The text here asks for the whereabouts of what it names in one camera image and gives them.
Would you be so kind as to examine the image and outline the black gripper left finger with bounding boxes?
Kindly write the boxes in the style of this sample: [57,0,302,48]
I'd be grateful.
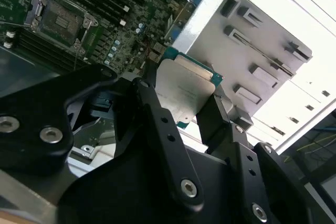
[0,61,205,224]

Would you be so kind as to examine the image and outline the metal socket cover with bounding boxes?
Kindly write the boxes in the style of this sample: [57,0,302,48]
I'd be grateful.
[0,0,44,25]

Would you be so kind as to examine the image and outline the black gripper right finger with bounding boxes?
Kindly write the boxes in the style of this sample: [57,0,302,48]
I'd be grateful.
[196,94,318,224]

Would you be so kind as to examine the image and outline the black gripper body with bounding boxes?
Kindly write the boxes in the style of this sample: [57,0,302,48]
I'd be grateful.
[56,149,253,224]

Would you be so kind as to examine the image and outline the CPU with silver top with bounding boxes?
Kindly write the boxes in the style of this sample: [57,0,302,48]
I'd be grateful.
[154,47,225,130]

